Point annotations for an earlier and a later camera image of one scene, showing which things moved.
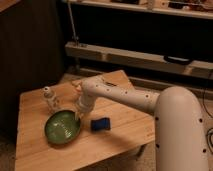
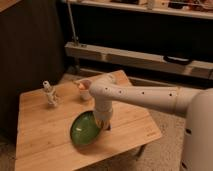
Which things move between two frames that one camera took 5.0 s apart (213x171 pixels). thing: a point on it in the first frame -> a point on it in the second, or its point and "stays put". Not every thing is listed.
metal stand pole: (73, 24) stays put
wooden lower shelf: (137, 59) stays put
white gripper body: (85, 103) -> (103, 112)
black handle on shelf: (177, 60) stays put
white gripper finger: (77, 116) -> (106, 125)
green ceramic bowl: (62, 127) -> (85, 128)
